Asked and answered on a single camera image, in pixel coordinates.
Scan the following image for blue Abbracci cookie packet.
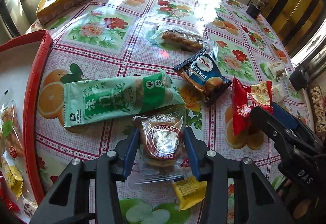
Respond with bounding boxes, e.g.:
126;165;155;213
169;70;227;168
173;49;232;107

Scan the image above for clear wrapped brown pastry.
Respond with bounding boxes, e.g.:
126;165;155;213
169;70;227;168
149;25;219;60

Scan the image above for small yellow candy packet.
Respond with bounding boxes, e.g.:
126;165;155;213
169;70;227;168
173;176;207;211

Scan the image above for nougat in clear wrapper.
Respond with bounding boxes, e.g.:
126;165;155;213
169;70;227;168
309;85;325;140

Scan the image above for clear wrapped yellow cake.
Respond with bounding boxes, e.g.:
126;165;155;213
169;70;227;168
268;62;286;78

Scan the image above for fried snack green label packet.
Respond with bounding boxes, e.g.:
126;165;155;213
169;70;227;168
1;89;24;162

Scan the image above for red rimmed white tray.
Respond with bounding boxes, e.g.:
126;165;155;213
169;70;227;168
0;29;54;224

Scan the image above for red snack packet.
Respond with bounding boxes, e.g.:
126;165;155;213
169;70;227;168
0;172;20;213

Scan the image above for small dark corked bottle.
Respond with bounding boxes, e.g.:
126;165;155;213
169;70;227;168
246;0;265;20

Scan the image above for green long snack packet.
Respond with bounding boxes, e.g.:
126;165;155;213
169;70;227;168
64;70;185;127

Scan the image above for clear wrapped white cake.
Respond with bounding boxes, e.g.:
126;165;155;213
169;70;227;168
272;82;286;103

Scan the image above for dorayaki clear packet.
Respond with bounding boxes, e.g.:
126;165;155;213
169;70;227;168
133;109;189;185

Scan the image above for floral plastic tablecloth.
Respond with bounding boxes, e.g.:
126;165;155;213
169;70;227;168
23;0;310;202

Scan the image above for small yellow snack packet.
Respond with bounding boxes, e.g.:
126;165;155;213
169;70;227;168
4;166;24;200

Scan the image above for red popcorn snack bag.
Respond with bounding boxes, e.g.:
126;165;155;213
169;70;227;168
231;76;273;136

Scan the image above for black cylindrical container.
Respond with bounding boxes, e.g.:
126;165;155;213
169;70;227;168
290;63;312;91

